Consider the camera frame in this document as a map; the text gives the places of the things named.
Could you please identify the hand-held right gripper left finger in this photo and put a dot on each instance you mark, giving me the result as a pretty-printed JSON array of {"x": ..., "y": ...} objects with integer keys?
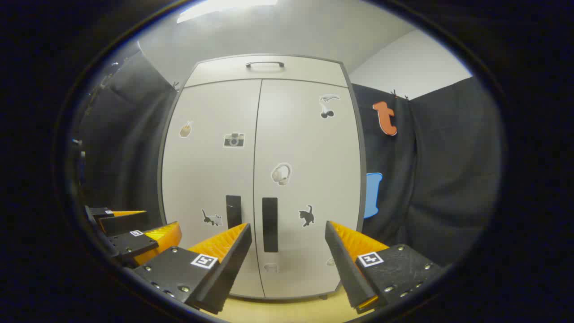
[{"x": 228, "y": 273}]

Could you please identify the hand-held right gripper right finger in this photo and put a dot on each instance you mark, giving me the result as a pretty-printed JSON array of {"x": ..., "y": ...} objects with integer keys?
[{"x": 345, "y": 269}]

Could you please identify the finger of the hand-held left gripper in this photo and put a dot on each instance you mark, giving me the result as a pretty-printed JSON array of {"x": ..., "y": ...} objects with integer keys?
[
  {"x": 134, "y": 244},
  {"x": 125, "y": 222}
]

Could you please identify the cabinet door with camera sticker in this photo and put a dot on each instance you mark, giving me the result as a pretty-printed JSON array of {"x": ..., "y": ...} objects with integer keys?
[{"x": 202, "y": 179}]

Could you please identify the cabinet door with headphone sticker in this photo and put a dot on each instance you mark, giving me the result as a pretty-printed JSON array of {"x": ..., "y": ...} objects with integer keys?
[{"x": 314, "y": 157}]

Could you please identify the white double-door shoe cabinet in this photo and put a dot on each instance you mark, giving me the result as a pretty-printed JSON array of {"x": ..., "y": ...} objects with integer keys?
[{"x": 224, "y": 72}]

